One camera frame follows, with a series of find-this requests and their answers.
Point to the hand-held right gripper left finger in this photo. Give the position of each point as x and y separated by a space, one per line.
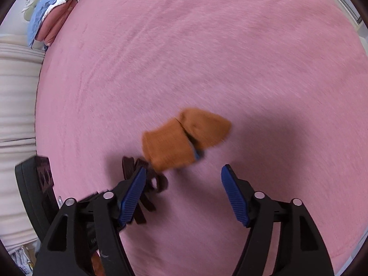
133 195

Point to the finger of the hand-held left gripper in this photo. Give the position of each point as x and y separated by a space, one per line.
149 204
199 154

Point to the pink blanket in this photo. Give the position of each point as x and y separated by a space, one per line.
230 63

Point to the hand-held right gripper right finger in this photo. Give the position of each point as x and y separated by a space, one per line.
234 195

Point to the cream padded headboard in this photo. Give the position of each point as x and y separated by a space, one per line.
17 106

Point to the brown sock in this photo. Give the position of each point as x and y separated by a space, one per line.
172 146

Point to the pink folded cloth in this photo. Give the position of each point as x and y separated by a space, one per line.
56 20

